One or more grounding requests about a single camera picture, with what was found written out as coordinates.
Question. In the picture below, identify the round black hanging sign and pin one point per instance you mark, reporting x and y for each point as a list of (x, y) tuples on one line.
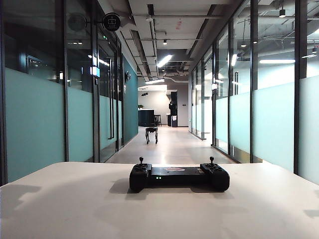
[(111, 21)]

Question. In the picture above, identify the black wall lamp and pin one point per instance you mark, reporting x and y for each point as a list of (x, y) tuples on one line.
[(127, 75)]

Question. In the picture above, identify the blue white wall tablet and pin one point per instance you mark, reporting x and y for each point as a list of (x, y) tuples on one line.
[(96, 71)]

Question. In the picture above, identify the black remote control with joysticks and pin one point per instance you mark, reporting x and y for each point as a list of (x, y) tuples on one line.
[(179, 178)]

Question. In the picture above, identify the small green potted plant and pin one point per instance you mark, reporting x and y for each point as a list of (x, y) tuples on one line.
[(140, 107)]

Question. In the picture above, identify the black quadruped robot dog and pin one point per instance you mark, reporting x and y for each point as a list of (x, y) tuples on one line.
[(151, 130)]

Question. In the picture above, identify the long ceiling tube light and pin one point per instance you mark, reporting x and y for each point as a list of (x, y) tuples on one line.
[(164, 60), (276, 61)]

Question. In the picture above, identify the dark bar counter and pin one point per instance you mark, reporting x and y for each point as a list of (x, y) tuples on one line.
[(145, 118)]

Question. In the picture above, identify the dark bar stool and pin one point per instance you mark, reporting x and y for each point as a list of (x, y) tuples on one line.
[(157, 115)]

